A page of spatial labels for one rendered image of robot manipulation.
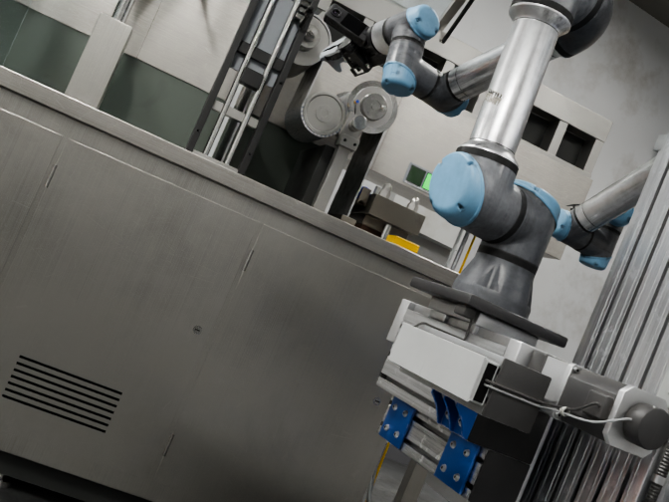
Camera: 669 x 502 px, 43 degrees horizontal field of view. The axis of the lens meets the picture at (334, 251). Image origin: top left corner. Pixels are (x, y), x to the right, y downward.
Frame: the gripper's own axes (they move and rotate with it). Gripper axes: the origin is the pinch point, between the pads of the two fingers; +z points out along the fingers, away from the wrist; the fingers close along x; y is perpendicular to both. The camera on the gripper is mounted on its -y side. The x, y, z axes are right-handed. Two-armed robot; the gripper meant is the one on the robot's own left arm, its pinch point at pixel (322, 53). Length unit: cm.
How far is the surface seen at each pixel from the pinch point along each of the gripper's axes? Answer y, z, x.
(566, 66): 161, 131, 247
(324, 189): 31.5, 20.4, -11.8
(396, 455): 247, 198, 28
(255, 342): 38, 14, -60
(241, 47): -11.3, 19.3, -3.8
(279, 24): -8.8, 15.8, 7.6
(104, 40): -33, 49, -16
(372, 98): 23.6, 13.2, 15.4
